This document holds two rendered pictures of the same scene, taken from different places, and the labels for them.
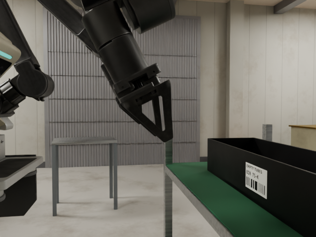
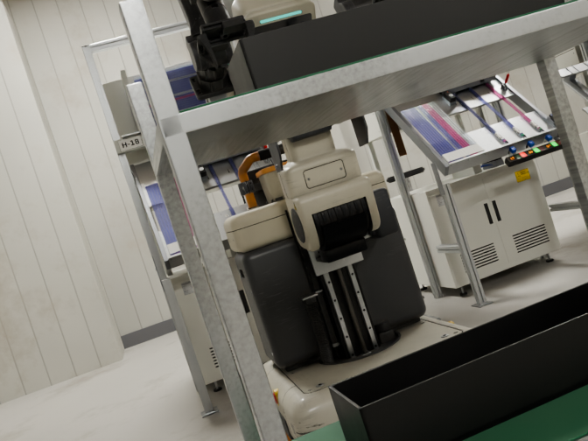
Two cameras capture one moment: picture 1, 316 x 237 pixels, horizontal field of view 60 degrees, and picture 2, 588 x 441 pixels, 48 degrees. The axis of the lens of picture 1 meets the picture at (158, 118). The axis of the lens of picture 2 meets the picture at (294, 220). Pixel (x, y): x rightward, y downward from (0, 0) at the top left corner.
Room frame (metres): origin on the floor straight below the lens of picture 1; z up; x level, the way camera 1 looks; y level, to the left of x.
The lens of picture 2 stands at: (0.33, -1.44, 0.80)
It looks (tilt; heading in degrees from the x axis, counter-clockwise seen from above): 2 degrees down; 86
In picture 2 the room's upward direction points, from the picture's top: 18 degrees counter-clockwise
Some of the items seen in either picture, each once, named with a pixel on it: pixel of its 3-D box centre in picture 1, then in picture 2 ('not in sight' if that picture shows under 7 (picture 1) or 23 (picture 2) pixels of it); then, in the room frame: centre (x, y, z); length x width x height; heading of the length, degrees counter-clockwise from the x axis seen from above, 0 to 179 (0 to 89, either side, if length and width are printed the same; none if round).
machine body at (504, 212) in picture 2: not in sight; (468, 227); (1.57, 2.45, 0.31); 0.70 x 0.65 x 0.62; 10
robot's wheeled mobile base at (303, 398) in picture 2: not in sight; (370, 382); (0.53, 0.65, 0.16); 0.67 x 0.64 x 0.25; 98
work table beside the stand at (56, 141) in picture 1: (85, 172); not in sight; (3.22, 0.87, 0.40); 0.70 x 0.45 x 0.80; 107
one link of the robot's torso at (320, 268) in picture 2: not in sight; (353, 222); (0.62, 0.49, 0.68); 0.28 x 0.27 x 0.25; 8
